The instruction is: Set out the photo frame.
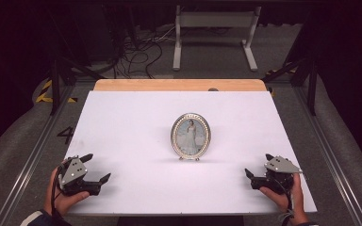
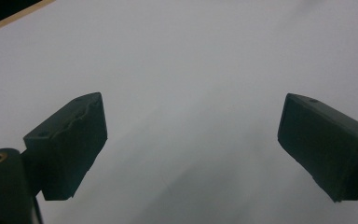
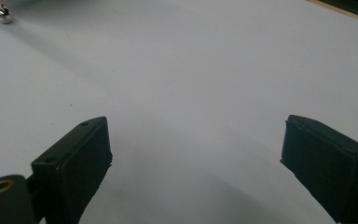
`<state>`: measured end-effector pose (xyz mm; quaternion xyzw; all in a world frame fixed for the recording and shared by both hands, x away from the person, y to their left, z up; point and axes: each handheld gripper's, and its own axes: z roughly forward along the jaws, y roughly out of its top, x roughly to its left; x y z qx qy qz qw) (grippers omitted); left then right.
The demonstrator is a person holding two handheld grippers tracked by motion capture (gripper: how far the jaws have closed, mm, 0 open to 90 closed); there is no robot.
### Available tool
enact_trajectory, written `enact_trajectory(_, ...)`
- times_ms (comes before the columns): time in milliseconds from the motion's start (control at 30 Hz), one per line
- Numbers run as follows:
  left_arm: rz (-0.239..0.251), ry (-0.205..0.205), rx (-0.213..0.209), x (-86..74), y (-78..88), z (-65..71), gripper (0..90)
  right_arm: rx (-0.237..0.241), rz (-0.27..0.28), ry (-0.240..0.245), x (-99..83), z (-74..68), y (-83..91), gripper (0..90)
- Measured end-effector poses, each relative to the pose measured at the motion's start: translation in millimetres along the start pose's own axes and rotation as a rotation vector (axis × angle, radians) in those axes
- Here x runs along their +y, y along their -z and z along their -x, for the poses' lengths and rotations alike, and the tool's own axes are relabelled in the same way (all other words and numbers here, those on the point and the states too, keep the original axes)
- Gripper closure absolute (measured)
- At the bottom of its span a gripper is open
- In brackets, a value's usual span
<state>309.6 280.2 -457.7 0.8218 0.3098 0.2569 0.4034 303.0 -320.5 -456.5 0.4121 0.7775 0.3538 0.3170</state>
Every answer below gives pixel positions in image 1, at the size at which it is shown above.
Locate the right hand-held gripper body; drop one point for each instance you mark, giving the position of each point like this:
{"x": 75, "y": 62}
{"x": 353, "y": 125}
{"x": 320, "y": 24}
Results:
{"x": 279, "y": 164}

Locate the white desk frame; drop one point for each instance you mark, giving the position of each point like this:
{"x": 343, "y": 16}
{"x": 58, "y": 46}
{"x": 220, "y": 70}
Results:
{"x": 215, "y": 19}

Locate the person's right hand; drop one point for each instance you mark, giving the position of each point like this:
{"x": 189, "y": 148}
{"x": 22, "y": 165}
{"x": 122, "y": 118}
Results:
{"x": 284, "y": 201}

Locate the oval pearl photo frame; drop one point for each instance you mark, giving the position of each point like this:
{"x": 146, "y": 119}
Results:
{"x": 190, "y": 138}

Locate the person's left hand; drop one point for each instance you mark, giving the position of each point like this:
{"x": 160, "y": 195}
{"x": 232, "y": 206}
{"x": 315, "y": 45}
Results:
{"x": 62, "y": 202}

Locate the aluminium floor rail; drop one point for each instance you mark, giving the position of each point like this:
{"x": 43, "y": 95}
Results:
{"x": 331, "y": 157}
{"x": 33, "y": 160}

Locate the dark curtain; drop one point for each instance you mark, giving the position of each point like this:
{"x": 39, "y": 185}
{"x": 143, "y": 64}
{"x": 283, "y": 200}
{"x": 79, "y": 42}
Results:
{"x": 9, "y": 62}
{"x": 352, "y": 78}

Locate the black metal stand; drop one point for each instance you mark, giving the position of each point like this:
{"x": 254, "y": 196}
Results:
{"x": 55, "y": 91}
{"x": 311, "y": 94}

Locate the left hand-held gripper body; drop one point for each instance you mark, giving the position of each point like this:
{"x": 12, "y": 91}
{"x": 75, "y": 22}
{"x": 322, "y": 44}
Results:
{"x": 73, "y": 174}

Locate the dark round table grommet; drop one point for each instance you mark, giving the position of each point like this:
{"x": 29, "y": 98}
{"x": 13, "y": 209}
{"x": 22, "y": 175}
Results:
{"x": 213, "y": 89}

